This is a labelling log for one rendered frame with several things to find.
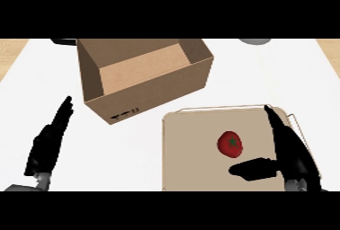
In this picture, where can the black object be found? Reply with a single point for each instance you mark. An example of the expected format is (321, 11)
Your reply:
(64, 41)

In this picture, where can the grey round object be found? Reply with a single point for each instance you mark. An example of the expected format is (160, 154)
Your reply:
(255, 41)

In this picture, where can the brown cardboard box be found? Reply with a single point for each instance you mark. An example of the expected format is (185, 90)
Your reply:
(141, 78)

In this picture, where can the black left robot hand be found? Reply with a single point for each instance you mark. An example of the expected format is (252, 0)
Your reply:
(45, 143)

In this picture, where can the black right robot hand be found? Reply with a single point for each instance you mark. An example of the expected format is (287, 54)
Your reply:
(290, 152)

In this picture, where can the beige tray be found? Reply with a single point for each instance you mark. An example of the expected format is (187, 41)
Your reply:
(221, 149)

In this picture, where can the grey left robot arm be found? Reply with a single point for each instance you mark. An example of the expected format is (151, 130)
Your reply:
(32, 183)

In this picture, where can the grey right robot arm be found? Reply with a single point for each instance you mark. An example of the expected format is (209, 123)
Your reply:
(296, 185)

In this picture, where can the red tomato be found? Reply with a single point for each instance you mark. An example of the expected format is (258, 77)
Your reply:
(230, 144)

